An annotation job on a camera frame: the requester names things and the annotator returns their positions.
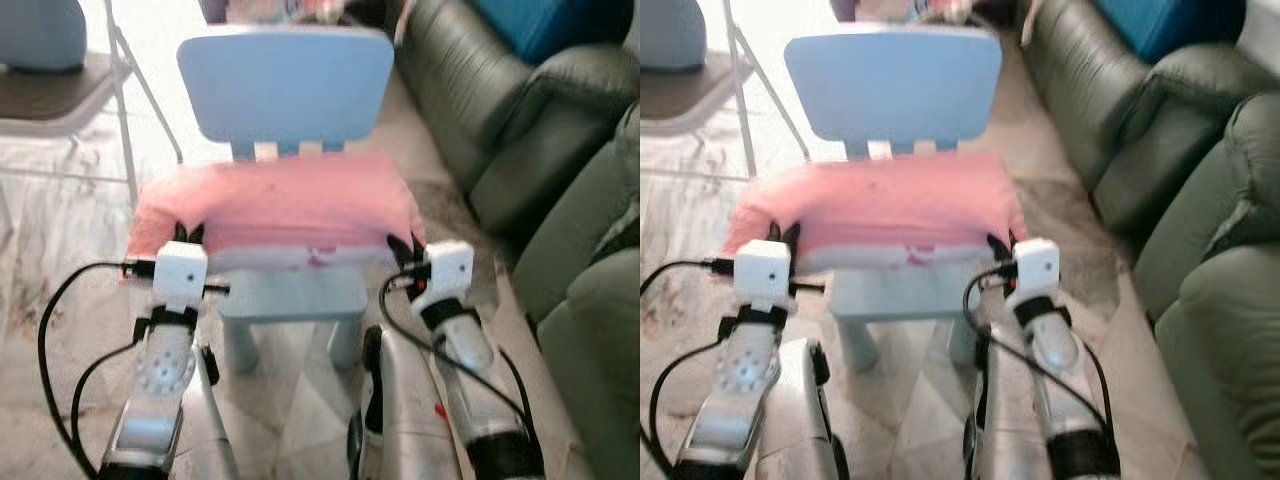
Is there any silver robot left leg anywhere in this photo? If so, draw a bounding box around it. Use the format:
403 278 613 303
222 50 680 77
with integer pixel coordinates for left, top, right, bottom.
185 345 241 480
755 338 851 480

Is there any grey blue cushion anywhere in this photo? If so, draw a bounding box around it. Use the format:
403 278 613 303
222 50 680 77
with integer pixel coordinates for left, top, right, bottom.
640 0 707 71
0 0 89 73

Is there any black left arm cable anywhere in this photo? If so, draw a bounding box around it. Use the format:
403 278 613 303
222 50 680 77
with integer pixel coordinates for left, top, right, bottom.
640 259 736 299
648 338 729 479
68 338 146 446
38 260 156 479

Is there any pink pillow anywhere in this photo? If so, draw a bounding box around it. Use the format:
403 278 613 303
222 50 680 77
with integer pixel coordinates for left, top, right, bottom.
125 150 429 286
722 152 1029 276

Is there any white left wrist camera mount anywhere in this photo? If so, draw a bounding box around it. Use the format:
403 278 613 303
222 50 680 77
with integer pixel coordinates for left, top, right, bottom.
733 240 793 311
152 241 209 311

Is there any silver robot leg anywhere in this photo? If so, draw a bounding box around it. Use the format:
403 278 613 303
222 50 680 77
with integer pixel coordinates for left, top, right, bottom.
347 325 463 480
185 345 241 480
962 325 1051 480
755 338 851 480

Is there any white metal folding chair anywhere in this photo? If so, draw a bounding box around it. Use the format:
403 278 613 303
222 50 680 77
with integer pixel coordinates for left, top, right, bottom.
0 0 186 211
640 0 811 181

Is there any silver robot right leg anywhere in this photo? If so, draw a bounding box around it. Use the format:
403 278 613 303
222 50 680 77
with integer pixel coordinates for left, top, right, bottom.
347 325 463 480
962 325 1051 480

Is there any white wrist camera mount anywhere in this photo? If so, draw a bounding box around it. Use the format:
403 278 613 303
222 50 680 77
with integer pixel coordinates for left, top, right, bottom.
733 240 793 311
152 241 209 311
1005 238 1061 306
410 241 475 319

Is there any dark green leather sofa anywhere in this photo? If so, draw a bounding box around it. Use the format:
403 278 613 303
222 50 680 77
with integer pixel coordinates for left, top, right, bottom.
393 0 641 236
1020 0 1280 236

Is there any light blue plastic chair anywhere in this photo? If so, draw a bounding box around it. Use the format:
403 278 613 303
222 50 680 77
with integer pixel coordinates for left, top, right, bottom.
783 25 1004 371
177 25 396 376

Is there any blue pillow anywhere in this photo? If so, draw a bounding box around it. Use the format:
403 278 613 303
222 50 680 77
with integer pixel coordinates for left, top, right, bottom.
1095 0 1251 63
470 0 637 63

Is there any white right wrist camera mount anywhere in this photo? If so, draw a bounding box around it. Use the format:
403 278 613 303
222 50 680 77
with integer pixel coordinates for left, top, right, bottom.
1005 238 1061 306
410 241 475 319

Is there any dark green leather armchair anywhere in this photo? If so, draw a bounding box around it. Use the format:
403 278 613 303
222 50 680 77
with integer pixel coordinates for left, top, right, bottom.
512 100 641 480
1135 92 1280 480

